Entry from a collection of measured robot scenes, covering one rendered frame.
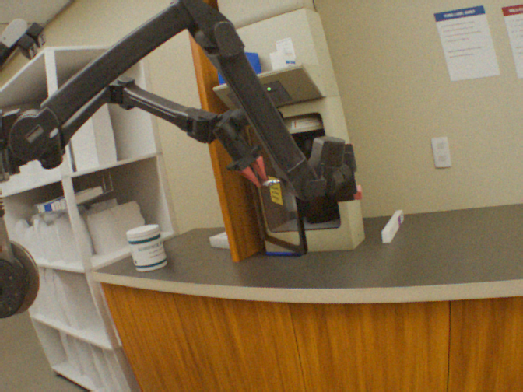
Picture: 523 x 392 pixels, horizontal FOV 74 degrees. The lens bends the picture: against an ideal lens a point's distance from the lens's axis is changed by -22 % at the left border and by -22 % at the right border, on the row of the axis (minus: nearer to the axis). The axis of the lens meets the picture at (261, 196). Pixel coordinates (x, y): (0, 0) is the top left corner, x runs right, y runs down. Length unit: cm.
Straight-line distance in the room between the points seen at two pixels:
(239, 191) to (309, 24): 61
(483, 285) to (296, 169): 50
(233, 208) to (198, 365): 59
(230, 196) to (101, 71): 83
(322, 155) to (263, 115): 17
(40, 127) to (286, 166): 50
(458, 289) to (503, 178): 75
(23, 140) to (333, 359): 95
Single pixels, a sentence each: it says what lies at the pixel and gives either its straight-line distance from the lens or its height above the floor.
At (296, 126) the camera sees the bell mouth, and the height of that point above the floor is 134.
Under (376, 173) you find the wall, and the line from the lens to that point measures 170.
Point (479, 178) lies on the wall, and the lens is 163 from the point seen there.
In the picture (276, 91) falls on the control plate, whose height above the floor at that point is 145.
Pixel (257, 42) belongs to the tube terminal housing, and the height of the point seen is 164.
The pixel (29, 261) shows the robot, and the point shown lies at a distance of 108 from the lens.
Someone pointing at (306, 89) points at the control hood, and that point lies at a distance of 124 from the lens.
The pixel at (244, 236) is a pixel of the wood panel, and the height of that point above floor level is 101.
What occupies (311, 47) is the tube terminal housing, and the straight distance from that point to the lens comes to 130.
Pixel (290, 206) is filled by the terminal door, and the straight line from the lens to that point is 118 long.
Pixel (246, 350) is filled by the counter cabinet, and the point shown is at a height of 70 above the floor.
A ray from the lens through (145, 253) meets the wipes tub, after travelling 155.
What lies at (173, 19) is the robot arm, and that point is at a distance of 74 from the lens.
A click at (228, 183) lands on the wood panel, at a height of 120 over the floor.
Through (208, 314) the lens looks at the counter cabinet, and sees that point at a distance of 137.
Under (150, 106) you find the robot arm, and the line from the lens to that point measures 132.
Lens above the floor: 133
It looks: 8 degrees down
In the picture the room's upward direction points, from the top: 11 degrees counter-clockwise
